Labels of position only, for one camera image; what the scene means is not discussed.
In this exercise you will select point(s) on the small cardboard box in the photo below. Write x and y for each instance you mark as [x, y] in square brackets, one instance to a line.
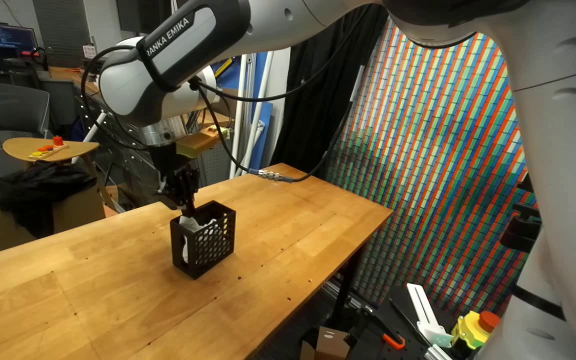
[328, 343]

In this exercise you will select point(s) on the colourful striped backdrop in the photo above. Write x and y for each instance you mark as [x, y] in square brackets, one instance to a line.
[434, 187]

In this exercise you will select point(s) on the black perforated basket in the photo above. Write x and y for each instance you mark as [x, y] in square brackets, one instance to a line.
[210, 242]

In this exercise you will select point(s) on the black bag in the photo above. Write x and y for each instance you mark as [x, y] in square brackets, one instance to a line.
[34, 192]

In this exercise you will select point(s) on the black curtain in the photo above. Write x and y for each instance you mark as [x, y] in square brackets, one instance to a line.
[314, 112]

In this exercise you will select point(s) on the large cardboard box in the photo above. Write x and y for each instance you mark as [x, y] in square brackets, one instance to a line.
[78, 211]

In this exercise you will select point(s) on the white aluminium bar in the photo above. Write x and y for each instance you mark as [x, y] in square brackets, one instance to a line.
[424, 313]

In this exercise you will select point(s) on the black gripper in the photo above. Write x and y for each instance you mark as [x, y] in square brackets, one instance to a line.
[175, 170]

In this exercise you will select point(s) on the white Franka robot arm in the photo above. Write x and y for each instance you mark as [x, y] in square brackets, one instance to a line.
[561, 167]

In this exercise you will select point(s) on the black camera stand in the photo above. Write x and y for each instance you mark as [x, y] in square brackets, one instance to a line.
[521, 231]

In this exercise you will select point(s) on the yellow emergency stop button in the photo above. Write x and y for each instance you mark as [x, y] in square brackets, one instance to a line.
[473, 331]

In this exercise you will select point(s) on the dark office chair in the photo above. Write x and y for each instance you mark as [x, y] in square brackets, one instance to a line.
[10, 106]

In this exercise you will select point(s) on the white leaning pole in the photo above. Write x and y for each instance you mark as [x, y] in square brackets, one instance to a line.
[252, 126]
[238, 126]

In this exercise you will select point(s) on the tan wrist camera mount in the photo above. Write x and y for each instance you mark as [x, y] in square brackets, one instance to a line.
[201, 140]

